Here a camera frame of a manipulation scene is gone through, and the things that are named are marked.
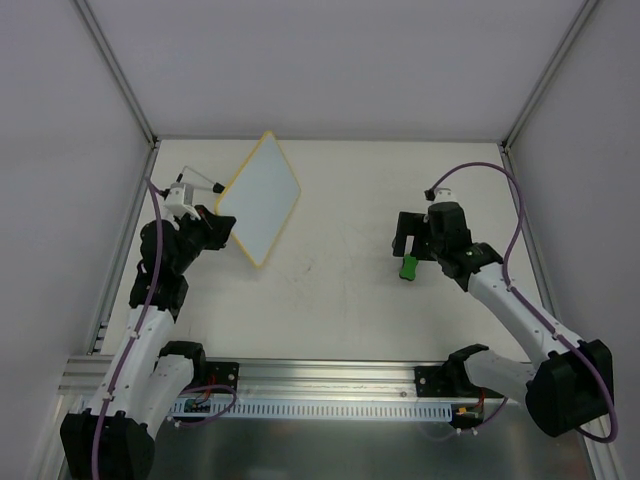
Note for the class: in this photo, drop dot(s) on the right aluminium frame post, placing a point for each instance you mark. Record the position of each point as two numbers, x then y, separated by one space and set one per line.
550 70

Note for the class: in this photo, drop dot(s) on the wire whiteboard stand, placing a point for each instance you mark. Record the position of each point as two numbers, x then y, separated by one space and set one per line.
199 181

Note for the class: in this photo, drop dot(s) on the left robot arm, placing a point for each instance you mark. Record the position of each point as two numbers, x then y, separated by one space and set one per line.
113 437

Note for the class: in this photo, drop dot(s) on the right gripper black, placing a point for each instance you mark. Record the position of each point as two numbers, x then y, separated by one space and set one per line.
413 226

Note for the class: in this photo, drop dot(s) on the green whiteboard eraser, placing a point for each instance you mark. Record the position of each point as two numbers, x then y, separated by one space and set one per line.
408 270

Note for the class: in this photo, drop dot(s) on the aluminium frame post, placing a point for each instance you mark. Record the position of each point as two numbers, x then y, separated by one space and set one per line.
91 23
550 70

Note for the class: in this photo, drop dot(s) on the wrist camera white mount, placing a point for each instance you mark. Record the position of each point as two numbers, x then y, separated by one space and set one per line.
440 195
178 200

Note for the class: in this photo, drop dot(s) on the left aluminium frame post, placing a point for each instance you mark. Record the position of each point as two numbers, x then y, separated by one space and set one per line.
91 23

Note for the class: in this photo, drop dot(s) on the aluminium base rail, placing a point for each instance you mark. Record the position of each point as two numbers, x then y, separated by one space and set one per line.
326 380

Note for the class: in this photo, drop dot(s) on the yellow-framed small whiteboard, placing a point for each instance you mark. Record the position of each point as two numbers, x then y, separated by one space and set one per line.
261 196

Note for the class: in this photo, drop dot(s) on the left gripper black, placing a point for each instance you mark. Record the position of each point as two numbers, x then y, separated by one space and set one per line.
213 228

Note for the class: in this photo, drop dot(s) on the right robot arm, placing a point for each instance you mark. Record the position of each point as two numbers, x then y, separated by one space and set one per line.
567 383

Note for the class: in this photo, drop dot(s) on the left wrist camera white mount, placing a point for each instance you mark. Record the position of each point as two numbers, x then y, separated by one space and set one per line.
178 200

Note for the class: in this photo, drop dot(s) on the white slotted cable duct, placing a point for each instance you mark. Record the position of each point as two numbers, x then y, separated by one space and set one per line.
403 410

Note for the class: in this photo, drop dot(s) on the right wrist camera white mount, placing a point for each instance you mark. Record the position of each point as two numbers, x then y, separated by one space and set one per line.
440 195

